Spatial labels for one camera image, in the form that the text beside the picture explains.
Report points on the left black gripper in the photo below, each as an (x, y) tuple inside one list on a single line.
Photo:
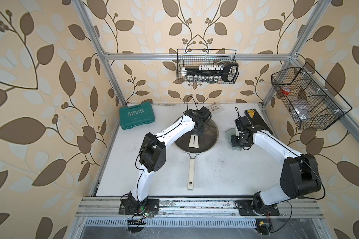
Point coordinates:
[(202, 131)]

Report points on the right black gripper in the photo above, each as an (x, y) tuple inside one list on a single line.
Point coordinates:
[(234, 144)]

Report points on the green microfibre cloth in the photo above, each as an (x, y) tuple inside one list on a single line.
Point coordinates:
[(228, 135)]

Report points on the glass pot lid cream handle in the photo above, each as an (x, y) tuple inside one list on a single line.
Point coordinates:
[(199, 143)]

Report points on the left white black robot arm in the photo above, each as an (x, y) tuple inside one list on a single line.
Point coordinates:
[(152, 155)]

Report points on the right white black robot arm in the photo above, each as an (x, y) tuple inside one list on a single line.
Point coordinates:
[(299, 175)]

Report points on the black flat box yellow label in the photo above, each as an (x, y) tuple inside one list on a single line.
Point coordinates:
[(256, 120)]

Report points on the black socket set holder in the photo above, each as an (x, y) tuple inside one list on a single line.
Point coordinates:
[(226, 73)]

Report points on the green plastic tool case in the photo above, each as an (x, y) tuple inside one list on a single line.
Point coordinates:
[(136, 115)]

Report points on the clear plastic bag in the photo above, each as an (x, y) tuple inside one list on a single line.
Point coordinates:
[(301, 108)]

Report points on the brown frying pan cream handle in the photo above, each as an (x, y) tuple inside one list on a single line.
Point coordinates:
[(191, 171)]

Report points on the black wire basket back wall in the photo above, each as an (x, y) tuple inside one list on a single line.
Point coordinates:
[(196, 57)]

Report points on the black wire basket wall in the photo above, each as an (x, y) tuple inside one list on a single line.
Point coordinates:
[(326, 104), (196, 57)]

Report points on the black wire basket right wall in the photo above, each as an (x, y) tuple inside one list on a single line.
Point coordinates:
[(326, 104)]

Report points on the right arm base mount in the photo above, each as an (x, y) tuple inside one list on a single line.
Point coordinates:
[(251, 208)]

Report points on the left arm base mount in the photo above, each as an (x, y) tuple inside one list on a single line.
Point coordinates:
[(148, 206)]

